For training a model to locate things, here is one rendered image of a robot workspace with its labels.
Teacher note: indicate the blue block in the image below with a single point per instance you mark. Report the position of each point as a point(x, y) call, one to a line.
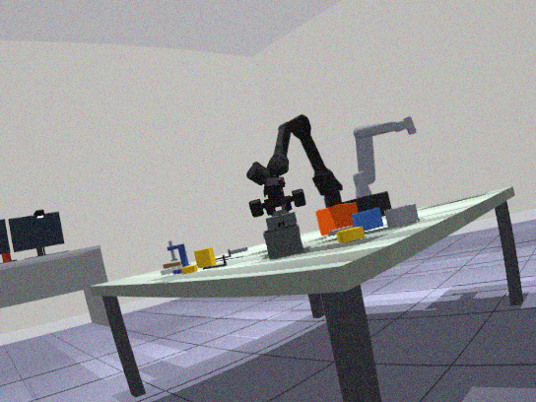
point(368, 219)

